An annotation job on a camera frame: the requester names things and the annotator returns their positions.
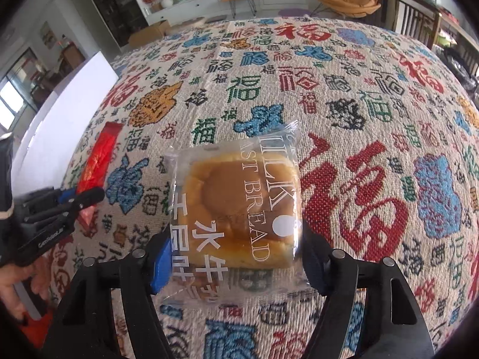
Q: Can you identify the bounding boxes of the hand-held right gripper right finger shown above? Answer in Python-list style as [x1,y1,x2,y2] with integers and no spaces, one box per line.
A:
[300,219,437,359]

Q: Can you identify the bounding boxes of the dark wooden chair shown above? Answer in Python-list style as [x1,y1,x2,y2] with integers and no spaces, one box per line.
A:
[391,0,442,47]

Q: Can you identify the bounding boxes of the black display cabinet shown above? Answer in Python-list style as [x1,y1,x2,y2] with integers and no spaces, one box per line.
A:
[78,0,148,47]

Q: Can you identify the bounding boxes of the clear bread packet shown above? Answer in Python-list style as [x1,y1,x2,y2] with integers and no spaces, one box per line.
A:
[165,120,309,303]

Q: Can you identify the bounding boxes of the person's left hand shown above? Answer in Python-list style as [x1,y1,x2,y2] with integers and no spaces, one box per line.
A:
[0,258,52,323]

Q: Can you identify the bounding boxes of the purple round cushion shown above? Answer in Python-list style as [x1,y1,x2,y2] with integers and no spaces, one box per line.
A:
[279,7,309,19]

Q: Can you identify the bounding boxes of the framed wall picture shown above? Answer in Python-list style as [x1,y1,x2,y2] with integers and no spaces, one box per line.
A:
[39,22,57,48]

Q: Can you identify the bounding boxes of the red snack packet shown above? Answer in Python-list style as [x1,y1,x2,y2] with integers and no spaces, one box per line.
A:
[77,121,120,229]

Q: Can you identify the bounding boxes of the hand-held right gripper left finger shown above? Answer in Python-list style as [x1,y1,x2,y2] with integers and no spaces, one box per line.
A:
[47,228,175,359]

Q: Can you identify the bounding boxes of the cluttered wooden desk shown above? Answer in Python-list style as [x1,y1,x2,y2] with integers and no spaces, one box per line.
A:
[434,0,479,94]

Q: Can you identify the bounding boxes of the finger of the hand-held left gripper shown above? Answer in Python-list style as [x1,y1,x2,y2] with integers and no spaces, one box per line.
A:
[20,187,78,215]
[23,187,106,226]

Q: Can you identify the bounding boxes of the printed woven blanket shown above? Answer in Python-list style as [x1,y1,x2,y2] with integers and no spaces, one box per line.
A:
[48,17,479,359]

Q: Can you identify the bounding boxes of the white cardboard box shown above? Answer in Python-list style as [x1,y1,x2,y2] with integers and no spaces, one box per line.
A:
[11,51,119,180]

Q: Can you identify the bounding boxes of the brown cardboard box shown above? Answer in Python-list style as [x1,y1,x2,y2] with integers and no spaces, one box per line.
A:
[128,20,171,48]

